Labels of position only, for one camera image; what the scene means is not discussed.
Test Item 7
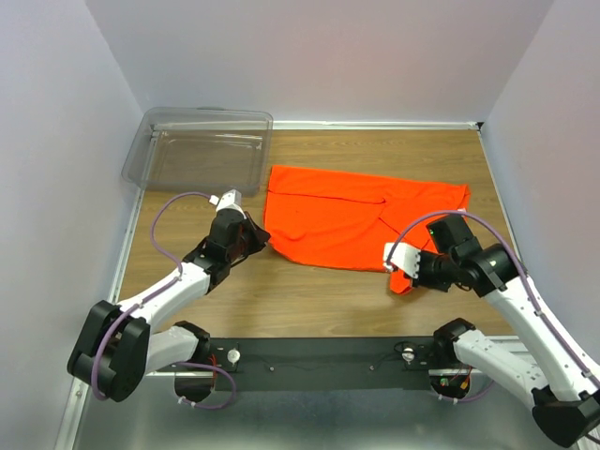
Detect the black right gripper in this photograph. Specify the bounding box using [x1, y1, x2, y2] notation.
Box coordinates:
[403, 247, 458, 292]

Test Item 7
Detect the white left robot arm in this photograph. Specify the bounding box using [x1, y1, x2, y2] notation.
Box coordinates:
[67, 208, 271, 402]

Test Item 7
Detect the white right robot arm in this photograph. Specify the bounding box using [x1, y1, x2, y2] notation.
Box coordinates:
[400, 210, 599, 448]

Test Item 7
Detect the clear plastic bin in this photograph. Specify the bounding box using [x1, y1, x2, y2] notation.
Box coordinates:
[122, 107, 273, 197]

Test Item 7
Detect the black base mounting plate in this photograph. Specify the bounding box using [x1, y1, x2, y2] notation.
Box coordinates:
[209, 337, 473, 393]

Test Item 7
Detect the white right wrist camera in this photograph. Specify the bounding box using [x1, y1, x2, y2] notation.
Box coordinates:
[382, 243, 421, 279]

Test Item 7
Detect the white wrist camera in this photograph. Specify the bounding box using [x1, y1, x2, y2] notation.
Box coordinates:
[382, 243, 421, 279]
[208, 189, 244, 214]

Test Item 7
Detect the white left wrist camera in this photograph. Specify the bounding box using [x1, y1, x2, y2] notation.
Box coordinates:
[208, 189, 244, 214]

